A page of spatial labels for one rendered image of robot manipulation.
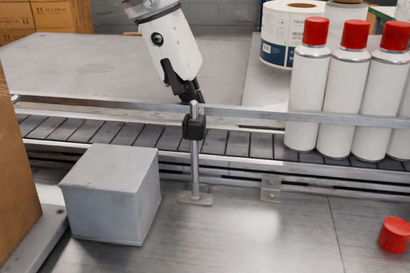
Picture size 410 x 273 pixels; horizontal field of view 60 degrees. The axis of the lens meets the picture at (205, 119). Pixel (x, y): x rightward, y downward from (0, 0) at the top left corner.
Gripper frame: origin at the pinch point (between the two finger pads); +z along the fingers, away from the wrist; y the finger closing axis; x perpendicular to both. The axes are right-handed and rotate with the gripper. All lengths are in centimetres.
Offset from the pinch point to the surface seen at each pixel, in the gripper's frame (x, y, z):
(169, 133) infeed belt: 6.6, 1.1, 4.3
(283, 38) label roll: -14.9, 39.0, 3.9
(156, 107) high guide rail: 4.3, -4.4, -2.9
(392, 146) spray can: -27.6, -1.2, 14.5
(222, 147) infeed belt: -2.4, -2.1, 7.6
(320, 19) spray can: -21.5, 0.0, -7.3
